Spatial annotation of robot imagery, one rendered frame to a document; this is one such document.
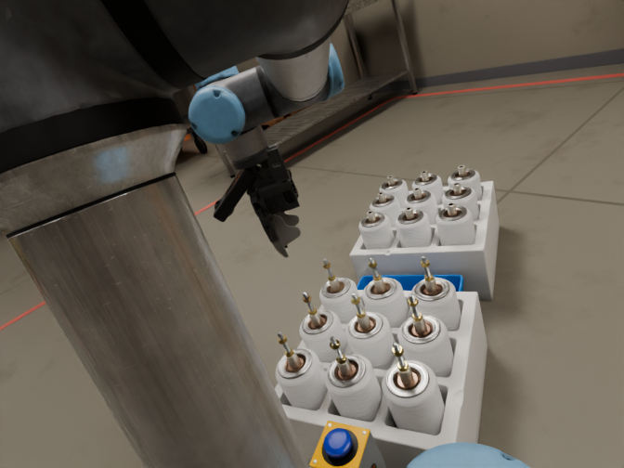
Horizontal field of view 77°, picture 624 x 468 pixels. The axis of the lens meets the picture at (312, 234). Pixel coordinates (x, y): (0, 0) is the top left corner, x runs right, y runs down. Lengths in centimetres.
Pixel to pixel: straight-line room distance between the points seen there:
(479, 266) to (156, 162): 102
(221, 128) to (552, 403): 84
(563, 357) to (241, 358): 93
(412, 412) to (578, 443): 35
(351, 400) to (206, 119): 54
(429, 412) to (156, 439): 57
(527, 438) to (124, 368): 85
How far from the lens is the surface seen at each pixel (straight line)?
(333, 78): 57
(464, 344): 88
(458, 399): 80
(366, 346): 84
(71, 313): 22
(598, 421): 100
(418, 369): 75
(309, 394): 85
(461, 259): 114
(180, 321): 21
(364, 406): 80
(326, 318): 91
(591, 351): 111
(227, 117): 55
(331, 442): 62
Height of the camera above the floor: 83
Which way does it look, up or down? 27 degrees down
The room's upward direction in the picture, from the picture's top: 22 degrees counter-clockwise
